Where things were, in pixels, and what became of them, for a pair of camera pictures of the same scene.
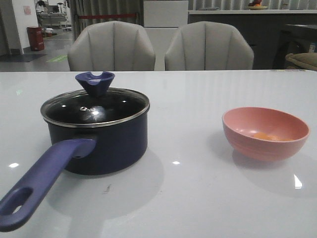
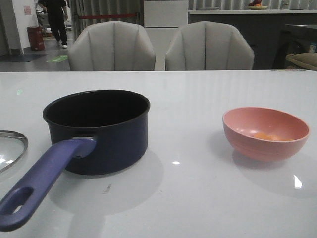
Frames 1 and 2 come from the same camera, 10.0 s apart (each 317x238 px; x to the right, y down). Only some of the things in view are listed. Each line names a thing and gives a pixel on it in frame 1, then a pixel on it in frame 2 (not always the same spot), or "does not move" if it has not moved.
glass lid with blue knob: [94, 106] → [4, 133]
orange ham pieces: [263, 135] does not move
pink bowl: [263, 134] does not move
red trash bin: [35, 37] does not move
